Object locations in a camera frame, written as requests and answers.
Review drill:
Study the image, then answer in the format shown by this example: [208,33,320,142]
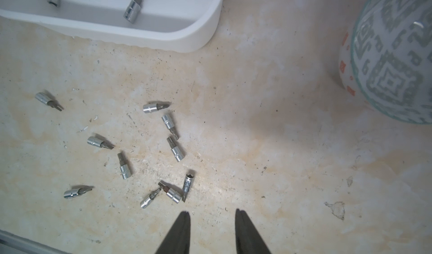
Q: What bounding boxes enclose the chrome bit cluster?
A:
[140,188,161,209]
[182,173,195,202]
[158,182,182,203]

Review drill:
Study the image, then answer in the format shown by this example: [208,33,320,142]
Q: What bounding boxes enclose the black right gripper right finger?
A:
[235,209,270,254]

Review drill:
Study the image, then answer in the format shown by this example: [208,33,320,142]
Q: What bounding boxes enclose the chrome bit upper pair lower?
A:
[161,113,186,163]

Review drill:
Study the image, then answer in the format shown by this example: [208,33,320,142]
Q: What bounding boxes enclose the chrome bit pair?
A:
[161,113,186,163]
[142,103,170,114]

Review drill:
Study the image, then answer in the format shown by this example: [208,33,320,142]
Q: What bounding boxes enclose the patterned ceramic jar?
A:
[349,0,432,125]

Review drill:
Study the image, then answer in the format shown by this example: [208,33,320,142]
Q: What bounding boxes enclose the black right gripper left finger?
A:
[156,211,191,254]

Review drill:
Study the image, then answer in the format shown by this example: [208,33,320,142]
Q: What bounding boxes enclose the white rectangular storage box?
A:
[1,0,223,53]

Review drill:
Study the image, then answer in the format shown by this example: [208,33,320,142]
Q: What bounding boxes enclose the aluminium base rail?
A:
[1,230,67,254]

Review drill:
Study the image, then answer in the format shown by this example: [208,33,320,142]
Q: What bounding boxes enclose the chrome bit row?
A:
[87,136,114,150]

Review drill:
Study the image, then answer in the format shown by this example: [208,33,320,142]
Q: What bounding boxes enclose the chrome bit front lone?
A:
[64,187,92,199]

